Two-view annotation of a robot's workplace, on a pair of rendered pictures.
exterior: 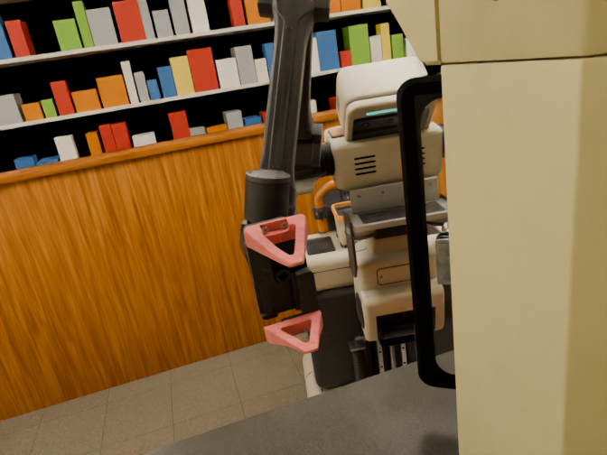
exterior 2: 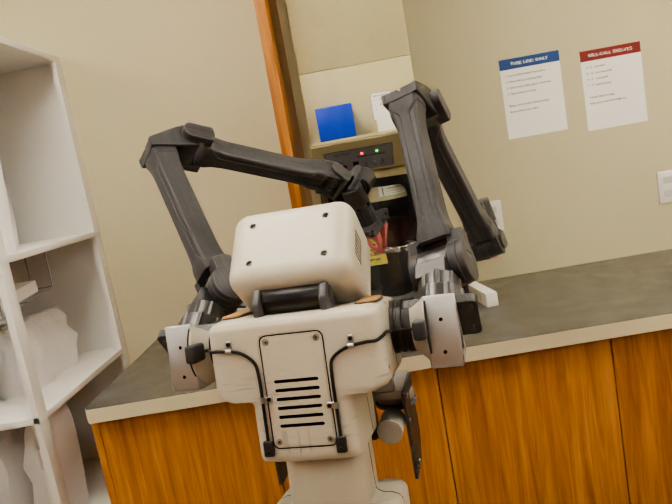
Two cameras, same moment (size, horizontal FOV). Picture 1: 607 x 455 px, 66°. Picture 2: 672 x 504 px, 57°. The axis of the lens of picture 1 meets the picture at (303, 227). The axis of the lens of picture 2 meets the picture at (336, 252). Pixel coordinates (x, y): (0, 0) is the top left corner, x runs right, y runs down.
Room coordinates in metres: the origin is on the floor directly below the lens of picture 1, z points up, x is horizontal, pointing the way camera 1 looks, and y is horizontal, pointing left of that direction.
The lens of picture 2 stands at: (2.13, 0.11, 1.45)
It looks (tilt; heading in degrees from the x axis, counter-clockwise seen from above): 8 degrees down; 196
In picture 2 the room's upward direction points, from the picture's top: 10 degrees counter-clockwise
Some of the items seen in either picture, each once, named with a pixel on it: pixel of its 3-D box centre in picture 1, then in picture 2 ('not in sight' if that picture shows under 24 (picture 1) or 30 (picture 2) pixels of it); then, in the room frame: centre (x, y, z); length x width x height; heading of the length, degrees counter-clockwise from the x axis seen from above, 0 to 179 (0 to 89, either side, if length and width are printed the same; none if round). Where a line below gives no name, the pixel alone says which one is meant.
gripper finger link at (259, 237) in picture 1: (285, 259); not in sight; (0.45, 0.02, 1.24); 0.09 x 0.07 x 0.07; 14
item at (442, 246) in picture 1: (446, 260); not in sight; (0.49, -0.16, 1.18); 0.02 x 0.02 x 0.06; 67
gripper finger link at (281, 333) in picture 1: (296, 317); not in sight; (0.45, 0.02, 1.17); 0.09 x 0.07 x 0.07; 14
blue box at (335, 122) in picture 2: not in sight; (335, 123); (0.43, -0.32, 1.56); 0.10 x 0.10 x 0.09; 14
